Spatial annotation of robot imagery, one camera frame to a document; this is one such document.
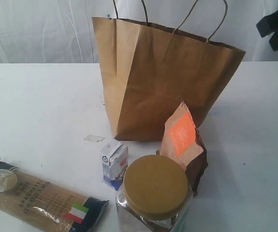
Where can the small white blue milk carton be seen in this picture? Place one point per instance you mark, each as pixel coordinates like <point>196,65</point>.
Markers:
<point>114,157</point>

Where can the clear jar with yellow lid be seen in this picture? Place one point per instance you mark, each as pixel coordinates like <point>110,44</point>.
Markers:
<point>155,196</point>

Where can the white backdrop curtain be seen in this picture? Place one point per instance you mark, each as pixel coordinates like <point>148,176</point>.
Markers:
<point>61,31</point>

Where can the clear tape piece on table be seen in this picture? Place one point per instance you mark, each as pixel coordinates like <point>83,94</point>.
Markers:
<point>94,138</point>

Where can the spaghetti packet with Italian flag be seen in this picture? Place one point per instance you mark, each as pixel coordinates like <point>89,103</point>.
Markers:
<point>46,206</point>

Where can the brown paper bag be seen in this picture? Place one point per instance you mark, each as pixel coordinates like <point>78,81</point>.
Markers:
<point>147,69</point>

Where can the kraft pouch with orange label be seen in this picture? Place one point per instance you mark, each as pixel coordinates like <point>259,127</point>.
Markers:
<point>182,143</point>

